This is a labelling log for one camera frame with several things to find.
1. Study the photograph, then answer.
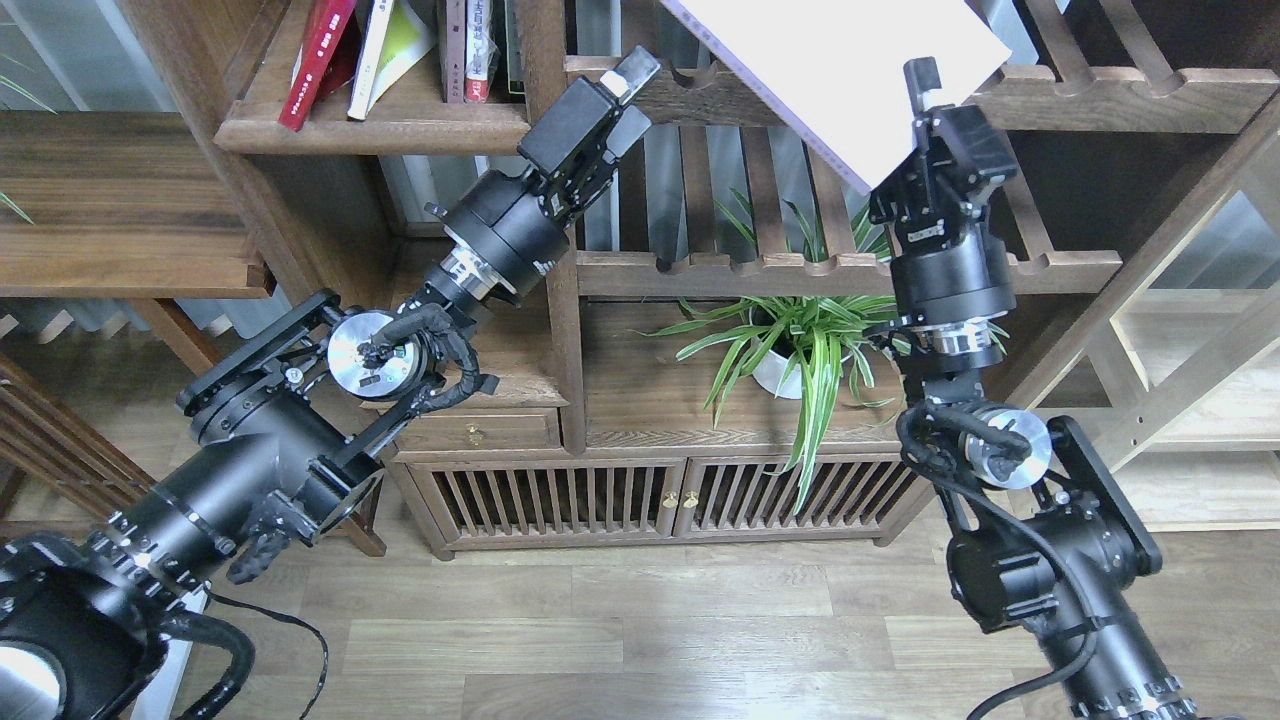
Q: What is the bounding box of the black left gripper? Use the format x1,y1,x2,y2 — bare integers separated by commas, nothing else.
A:
425,46,660,296

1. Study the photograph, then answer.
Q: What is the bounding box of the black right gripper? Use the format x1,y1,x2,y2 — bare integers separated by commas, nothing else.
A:
868,56,1018,327

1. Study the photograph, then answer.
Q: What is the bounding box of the white lavender book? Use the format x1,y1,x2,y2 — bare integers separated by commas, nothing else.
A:
667,1,1011,193

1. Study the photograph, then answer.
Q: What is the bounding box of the yellow green book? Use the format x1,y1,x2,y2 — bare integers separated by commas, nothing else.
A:
347,1,436,120

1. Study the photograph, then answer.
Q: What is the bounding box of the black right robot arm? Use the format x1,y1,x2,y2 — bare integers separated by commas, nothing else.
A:
867,56,1199,719

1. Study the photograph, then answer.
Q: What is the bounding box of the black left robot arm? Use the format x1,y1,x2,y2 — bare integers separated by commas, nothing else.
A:
3,46,660,719

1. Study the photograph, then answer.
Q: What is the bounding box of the light wooden shelf unit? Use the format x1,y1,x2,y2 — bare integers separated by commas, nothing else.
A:
1011,124,1279,530

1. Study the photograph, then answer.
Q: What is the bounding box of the upright dark book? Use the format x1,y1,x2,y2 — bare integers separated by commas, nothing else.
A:
502,1,525,97

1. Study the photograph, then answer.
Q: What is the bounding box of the upright red white book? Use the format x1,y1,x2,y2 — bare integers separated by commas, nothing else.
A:
463,0,497,104

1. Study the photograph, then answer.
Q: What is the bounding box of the upright pink spine book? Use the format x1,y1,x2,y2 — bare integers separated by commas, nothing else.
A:
438,0,467,104

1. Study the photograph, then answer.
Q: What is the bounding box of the dark wooden bookshelf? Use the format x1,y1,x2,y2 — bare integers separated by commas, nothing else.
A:
110,0,1280,562

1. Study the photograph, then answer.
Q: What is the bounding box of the potted spider plant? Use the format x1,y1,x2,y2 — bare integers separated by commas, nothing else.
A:
640,186,1009,511

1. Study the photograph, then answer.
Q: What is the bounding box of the right slatted cabinet door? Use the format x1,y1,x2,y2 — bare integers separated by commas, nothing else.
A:
673,454,934,546

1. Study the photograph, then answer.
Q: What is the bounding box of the slatted cabinet door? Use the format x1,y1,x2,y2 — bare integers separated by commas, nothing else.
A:
403,457,686,559
673,454,934,546

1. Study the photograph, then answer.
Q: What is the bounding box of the left slatted cabinet door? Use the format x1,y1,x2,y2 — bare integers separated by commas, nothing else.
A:
403,457,686,559

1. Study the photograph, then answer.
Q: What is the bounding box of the dark wooden side table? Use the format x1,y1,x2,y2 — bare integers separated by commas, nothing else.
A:
0,111,387,559

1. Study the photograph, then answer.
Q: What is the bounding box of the dark wooden slatted rack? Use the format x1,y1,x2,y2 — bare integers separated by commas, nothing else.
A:
1,356,157,542

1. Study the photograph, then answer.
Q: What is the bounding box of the white metal leg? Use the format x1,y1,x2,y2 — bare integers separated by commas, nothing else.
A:
131,641,193,719

